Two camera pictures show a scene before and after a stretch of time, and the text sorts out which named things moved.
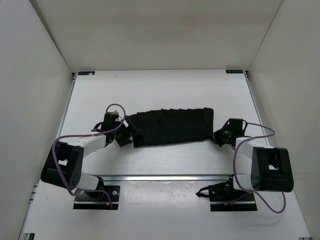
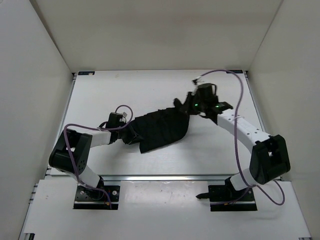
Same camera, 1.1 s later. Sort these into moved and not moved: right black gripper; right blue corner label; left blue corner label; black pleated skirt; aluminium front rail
Moved: black pleated skirt; right black gripper
Not moved: aluminium front rail; left blue corner label; right blue corner label
